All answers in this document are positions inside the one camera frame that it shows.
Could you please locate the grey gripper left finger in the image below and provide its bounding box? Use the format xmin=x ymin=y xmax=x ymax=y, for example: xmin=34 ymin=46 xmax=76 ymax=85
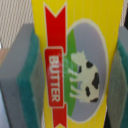
xmin=0 ymin=24 xmax=44 ymax=128

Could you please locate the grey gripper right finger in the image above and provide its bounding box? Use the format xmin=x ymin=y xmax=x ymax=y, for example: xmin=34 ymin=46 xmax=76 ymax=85
xmin=107 ymin=27 xmax=128 ymax=128

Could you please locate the yellow butter box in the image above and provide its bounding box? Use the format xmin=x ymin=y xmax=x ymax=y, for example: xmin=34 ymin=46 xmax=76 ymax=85
xmin=32 ymin=0 xmax=124 ymax=128

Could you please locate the white woven placemat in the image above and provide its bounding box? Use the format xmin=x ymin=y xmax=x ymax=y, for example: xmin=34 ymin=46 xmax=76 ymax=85
xmin=0 ymin=0 xmax=33 ymax=49

